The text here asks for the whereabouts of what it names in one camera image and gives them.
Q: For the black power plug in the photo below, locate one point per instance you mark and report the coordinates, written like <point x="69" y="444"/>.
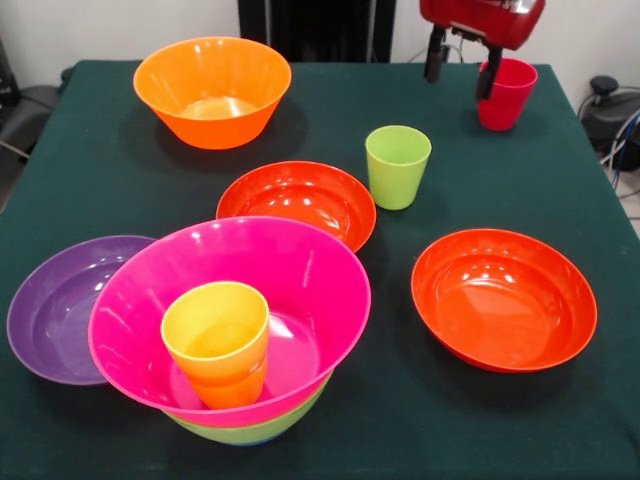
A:
<point x="444" y="54"/>

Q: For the orange plastic bowl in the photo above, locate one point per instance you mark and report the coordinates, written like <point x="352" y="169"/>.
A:
<point x="210" y="75"/>

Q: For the red plastic cup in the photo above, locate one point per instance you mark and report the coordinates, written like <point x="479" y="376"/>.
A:
<point x="510" y="100"/>

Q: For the pink plastic bowl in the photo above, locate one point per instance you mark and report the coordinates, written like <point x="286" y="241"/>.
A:
<point x="310" y="280"/>

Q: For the yellow plastic cup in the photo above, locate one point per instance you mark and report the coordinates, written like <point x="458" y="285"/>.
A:
<point x="220" y="340"/>

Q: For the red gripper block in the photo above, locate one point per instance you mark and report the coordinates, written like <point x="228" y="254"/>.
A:
<point x="480" y="20"/>

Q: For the red plastic bowl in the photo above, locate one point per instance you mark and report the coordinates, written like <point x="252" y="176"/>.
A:
<point x="505" y="300"/>
<point x="300" y="200"/>

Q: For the purple plastic bowl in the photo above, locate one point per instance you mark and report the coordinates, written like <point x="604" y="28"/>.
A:
<point x="50" y="310"/>

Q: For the green plastic bowl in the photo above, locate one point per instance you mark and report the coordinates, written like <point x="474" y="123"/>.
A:
<point x="280" y="425"/>

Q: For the green plastic cup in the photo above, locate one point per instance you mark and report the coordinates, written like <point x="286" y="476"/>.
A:
<point x="397" y="170"/>

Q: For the dark green tablecloth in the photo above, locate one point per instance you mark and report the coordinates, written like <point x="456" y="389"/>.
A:
<point x="450" y="425"/>

